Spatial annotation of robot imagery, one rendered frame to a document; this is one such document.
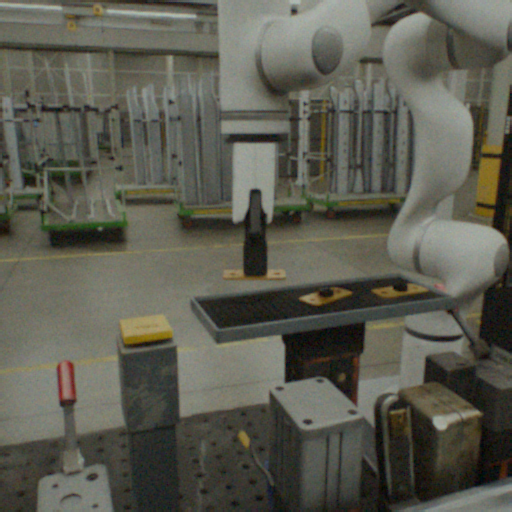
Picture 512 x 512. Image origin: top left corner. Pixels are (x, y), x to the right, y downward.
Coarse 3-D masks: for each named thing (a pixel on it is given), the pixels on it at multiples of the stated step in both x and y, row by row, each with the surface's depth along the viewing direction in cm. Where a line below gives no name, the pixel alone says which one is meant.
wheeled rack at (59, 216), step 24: (120, 144) 605; (48, 168) 587; (72, 168) 594; (96, 168) 603; (120, 168) 611; (48, 216) 654; (72, 216) 632; (96, 216) 652; (120, 216) 659; (120, 240) 637
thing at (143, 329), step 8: (120, 320) 68; (128, 320) 68; (136, 320) 68; (144, 320) 68; (152, 320) 68; (160, 320) 68; (120, 328) 67; (128, 328) 65; (136, 328) 65; (144, 328) 65; (152, 328) 65; (160, 328) 65; (168, 328) 65; (128, 336) 63; (136, 336) 63; (144, 336) 64; (152, 336) 64; (160, 336) 65; (168, 336) 65
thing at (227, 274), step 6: (228, 270) 70; (234, 270) 70; (240, 270) 70; (270, 270) 70; (276, 270) 70; (282, 270) 70; (228, 276) 68; (234, 276) 68; (240, 276) 68; (246, 276) 68; (252, 276) 68; (258, 276) 68; (264, 276) 68; (270, 276) 68; (276, 276) 68; (282, 276) 68
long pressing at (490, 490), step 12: (504, 480) 61; (468, 492) 59; (480, 492) 59; (492, 492) 59; (504, 492) 60; (420, 504) 57; (432, 504) 57; (444, 504) 57; (456, 504) 58; (468, 504) 58; (480, 504) 58; (492, 504) 58; (504, 504) 58
